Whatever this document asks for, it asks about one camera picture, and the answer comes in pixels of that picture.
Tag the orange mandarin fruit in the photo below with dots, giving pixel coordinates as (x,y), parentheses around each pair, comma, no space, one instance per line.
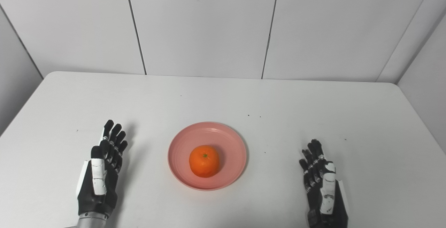
(205,161)

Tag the pink round plate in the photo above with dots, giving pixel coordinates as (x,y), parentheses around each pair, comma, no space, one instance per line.
(230,144)

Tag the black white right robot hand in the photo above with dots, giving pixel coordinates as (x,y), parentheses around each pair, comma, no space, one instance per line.
(325,196)

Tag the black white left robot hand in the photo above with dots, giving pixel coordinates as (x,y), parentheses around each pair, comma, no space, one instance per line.
(99,182)

